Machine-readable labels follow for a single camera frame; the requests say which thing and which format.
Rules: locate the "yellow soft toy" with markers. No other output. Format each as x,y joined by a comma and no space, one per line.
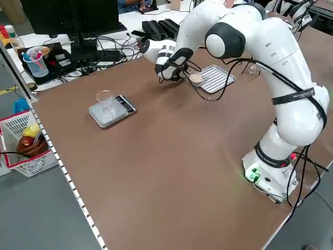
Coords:
31,130

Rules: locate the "glass alcohol lamp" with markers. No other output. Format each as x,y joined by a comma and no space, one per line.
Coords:
252,70

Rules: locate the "aluminium frame post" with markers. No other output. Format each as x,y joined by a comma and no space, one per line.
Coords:
15,73

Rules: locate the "measuring cup with pens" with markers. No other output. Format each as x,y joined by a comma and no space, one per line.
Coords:
37,67

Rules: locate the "silver digital scale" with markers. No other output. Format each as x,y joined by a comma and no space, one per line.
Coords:
125,104

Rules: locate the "black computer monitor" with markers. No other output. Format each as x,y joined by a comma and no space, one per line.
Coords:
65,15

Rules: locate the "white basket with red rim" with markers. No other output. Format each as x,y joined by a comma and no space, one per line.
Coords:
31,164

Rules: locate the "large glass beaker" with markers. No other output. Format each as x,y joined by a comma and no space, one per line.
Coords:
105,104

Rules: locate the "white side table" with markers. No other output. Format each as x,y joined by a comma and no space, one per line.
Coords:
135,20

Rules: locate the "person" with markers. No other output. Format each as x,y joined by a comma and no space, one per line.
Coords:
127,5

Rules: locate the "black flat case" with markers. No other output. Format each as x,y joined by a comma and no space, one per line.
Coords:
62,61

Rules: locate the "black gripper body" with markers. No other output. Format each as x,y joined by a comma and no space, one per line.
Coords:
179,75

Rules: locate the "ribbed metal tray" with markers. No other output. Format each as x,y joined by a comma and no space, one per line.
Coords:
216,78

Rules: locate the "clear bottle with white cap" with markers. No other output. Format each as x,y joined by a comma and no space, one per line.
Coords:
13,36

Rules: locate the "pink plastic container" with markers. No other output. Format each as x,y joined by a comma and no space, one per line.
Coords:
230,3

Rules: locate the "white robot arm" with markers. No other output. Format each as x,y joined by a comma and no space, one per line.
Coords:
273,39
301,15

